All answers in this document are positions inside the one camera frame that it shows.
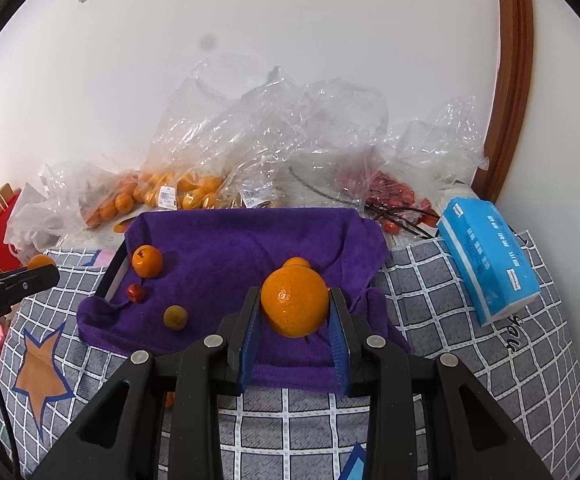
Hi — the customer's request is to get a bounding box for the large orange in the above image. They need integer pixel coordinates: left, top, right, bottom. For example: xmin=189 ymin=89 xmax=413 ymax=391
xmin=261 ymin=266 xmax=330 ymax=338

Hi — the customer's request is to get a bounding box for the purple towel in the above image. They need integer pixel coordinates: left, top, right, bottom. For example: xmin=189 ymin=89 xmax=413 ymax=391
xmin=76 ymin=207 xmax=413 ymax=393

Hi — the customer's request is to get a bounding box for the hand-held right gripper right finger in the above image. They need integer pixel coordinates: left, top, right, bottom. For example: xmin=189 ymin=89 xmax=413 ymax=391
xmin=326 ymin=287 xmax=556 ymax=480

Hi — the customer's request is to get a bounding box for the yellow-green round fruit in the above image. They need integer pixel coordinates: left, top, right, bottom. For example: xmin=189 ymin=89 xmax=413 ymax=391
xmin=164 ymin=305 xmax=188 ymax=331

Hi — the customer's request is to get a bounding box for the brown wooden door frame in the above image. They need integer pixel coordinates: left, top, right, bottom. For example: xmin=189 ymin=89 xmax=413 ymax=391
xmin=470 ymin=0 xmax=536 ymax=205

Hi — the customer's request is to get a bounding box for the white plastic bag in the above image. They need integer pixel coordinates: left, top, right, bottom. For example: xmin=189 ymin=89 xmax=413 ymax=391
xmin=5 ymin=182 xmax=88 ymax=266

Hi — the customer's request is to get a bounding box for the clear plastic bag of red fruits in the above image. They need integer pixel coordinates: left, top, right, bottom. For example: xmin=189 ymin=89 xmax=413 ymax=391
xmin=340 ymin=94 xmax=491 ymax=237

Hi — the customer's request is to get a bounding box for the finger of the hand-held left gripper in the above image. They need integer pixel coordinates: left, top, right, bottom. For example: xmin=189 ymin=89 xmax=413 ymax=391
xmin=0 ymin=264 xmax=61 ymax=312

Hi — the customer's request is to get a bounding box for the mandarin with green stem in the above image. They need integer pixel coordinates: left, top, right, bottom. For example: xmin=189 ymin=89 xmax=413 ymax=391
xmin=131 ymin=245 xmax=164 ymax=279

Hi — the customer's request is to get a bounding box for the grey checked cloth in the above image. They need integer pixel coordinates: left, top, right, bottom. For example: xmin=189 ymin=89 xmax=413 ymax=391
xmin=0 ymin=230 xmax=580 ymax=480

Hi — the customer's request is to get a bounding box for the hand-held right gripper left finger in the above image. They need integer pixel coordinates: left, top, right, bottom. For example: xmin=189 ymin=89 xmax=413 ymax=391
xmin=30 ymin=287 xmax=263 ymax=480

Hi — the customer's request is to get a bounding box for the red paper bag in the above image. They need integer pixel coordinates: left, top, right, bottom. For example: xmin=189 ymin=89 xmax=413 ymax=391
xmin=0 ymin=185 xmax=24 ymax=269

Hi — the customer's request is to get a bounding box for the blue tissue pack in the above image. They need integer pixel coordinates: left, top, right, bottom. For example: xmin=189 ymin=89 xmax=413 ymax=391
xmin=437 ymin=197 xmax=542 ymax=328

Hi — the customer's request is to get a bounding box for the black tray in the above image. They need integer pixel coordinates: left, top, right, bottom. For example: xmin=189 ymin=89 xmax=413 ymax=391
xmin=94 ymin=232 xmax=132 ymax=307

